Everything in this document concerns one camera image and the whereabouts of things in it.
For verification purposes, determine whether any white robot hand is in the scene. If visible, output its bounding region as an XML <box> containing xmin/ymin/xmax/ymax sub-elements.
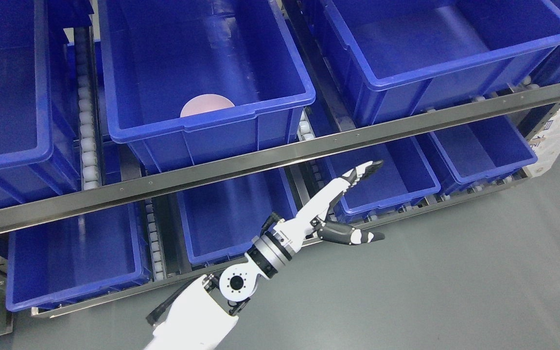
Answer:
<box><xmin>285</xmin><ymin>160</ymin><xmax>385</xmax><ymax>246</ymax></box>

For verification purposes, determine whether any pink bowl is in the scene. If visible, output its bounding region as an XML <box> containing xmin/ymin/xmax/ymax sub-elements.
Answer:
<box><xmin>179</xmin><ymin>94</ymin><xmax>235</xmax><ymax>118</ymax></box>

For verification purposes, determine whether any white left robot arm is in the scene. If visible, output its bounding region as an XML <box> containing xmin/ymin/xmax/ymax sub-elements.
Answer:
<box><xmin>146</xmin><ymin>160</ymin><xmax>385</xmax><ymax>350</ymax></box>

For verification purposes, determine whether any blue bin lower middle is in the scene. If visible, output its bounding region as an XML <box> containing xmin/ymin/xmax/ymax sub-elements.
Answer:
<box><xmin>176</xmin><ymin>168</ymin><xmax>297</xmax><ymax>266</ymax></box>

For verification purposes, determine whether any blue bin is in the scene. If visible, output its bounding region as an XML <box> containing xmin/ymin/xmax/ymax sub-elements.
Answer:
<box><xmin>0</xmin><ymin>0</ymin><xmax>81</xmax><ymax>209</ymax></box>
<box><xmin>416</xmin><ymin>115</ymin><xmax>538</xmax><ymax>195</ymax></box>
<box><xmin>98</xmin><ymin>0</ymin><xmax>316</xmax><ymax>174</ymax></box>
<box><xmin>6</xmin><ymin>203</ymin><xmax>151</xmax><ymax>312</ymax></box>
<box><xmin>176</xmin><ymin>168</ymin><xmax>297</xmax><ymax>266</ymax></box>
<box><xmin>316</xmin><ymin>137</ymin><xmax>441</xmax><ymax>223</ymax></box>
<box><xmin>302</xmin><ymin>0</ymin><xmax>560</xmax><ymax>128</ymax></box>

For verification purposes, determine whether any blue bin upper middle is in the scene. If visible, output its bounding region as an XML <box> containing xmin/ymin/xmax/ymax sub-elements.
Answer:
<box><xmin>98</xmin><ymin>0</ymin><xmax>316</xmax><ymax>174</ymax></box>

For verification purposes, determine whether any blue bin lower right centre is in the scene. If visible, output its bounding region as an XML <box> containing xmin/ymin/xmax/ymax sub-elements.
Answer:
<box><xmin>316</xmin><ymin>137</ymin><xmax>441</xmax><ymax>223</ymax></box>

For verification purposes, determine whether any blue bin lower far right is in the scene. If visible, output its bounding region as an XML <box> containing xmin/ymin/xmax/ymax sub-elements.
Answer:
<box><xmin>416</xmin><ymin>115</ymin><xmax>538</xmax><ymax>195</ymax></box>

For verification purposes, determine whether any blue bin upper right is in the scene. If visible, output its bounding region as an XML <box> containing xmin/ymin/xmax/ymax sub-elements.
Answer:
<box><xmin>302</xmin><ymin>0</ymin><xmax>560</xmax><ymax>128</ymax></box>

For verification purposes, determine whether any white sign with blue letters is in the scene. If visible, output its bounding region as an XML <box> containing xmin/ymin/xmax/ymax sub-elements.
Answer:
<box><xmin>525</xmin><ymin>109</ymin><xmax>560</xmax><ymax>177</ymax></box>

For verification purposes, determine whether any blue bin lower left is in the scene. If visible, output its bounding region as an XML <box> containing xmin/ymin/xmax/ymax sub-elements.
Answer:
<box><xmin>6</xmin><ymin>203</ymin><xmax>151</xmax><ymax>312</ymax></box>

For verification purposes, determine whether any blue bin upper left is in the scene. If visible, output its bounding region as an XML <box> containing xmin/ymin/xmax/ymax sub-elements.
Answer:
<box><xmin>0</xmin><ymin>0</ymin><xmax>81</xmax><ymax>209</ymax></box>

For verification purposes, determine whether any steel shelf rail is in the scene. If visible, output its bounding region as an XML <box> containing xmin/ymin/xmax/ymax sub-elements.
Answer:
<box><xmin>0</xmin><ymin>84</ymin><xmax>560</xmax><ymax>234</ymax></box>

